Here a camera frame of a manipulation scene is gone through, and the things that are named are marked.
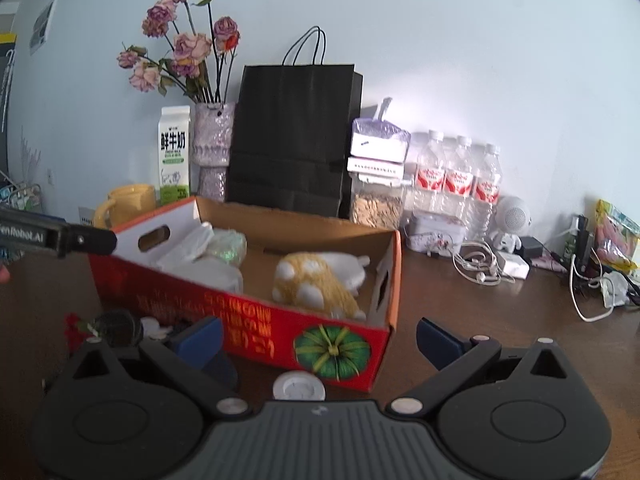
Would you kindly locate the black paper bag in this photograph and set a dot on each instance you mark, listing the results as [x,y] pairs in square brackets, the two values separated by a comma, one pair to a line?
[290,135]

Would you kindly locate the purple wrapped tissue pack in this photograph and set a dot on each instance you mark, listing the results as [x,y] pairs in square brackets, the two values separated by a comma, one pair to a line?
[377,147]

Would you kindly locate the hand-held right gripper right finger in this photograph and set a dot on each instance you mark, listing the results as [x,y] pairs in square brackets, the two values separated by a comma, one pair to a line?
[437,342]

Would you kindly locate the pink flat case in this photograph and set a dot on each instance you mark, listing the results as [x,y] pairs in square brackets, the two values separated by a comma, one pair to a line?
[547,263]

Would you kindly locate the white bag of beads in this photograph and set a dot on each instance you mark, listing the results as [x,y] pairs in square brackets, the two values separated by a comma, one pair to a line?
[200,265]

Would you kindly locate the clear water bottle red label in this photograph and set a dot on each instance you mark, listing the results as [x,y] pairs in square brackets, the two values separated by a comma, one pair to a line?
[486,190]
[459,182]
[430,180]

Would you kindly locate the purple textured vase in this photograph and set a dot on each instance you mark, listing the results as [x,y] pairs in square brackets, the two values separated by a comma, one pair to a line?
[212,145]

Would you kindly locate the yellow and white plush toy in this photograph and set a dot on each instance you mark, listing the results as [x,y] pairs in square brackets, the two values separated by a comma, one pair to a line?
[310,285]

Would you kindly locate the white wall panel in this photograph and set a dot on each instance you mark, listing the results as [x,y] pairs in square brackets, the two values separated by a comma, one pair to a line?
[44,25]

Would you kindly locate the red artificial rose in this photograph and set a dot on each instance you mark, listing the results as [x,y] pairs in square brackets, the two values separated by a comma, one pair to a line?
[75,330]

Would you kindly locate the yellow snack bag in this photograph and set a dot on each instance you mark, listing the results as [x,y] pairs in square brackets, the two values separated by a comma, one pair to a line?
[615,235]

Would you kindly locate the bunch of dried roses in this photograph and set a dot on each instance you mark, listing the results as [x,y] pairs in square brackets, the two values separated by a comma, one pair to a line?
[192,47]

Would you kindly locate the white flat box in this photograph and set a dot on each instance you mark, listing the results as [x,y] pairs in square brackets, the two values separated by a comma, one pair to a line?
[375,167]

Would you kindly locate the clear jar of seeds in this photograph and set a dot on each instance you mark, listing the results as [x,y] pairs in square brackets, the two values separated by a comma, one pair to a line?
[375,210]

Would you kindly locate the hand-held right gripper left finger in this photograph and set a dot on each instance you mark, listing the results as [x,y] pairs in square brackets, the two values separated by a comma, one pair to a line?
[200,342]

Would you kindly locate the white flat charger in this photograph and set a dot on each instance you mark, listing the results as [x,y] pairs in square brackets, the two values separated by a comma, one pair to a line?
[515,265]

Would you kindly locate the red cardboard box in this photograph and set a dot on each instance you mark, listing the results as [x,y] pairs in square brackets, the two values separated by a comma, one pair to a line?
[250,325]

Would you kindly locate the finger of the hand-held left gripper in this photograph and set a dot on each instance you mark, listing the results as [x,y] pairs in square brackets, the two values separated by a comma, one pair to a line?
[90,241]
[30,216]

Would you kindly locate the white round lid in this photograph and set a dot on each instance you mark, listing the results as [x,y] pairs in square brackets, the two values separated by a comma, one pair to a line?
[298,386]

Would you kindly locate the black power adapter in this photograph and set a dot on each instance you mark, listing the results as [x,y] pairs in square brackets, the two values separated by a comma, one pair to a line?
[531,247]

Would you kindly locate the black upright device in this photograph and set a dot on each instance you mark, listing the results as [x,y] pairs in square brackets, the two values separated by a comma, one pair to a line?
[582,240]

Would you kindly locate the metal trolley with supplies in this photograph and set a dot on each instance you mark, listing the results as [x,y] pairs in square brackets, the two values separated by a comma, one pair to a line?
[22,200]

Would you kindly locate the white crumpled face mask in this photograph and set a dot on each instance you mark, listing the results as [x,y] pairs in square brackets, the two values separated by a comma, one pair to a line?
[615,290]

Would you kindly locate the person's left hand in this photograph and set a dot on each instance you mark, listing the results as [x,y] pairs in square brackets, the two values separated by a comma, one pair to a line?
[4,276]

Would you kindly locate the yellow mug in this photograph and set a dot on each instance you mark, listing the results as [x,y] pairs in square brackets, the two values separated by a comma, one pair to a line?
[132,202]

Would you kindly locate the white robot-shaped speaker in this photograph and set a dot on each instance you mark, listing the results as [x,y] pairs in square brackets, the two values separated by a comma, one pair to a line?
[512,215]

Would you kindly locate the white green milk carton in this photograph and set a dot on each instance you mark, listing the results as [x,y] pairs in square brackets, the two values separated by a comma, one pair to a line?
[175,160]

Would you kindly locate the black yellow-edged board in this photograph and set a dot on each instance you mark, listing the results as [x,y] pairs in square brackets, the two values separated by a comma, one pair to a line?
[6,70]

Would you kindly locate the small green bottle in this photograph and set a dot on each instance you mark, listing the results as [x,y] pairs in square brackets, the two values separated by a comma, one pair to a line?
[570,246]

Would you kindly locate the floral tin box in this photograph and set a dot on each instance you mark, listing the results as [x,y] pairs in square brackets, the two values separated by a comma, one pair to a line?
[435,232]

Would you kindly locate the iridescent plastic bag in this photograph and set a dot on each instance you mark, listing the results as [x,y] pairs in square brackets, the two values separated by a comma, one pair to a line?
[227,247]

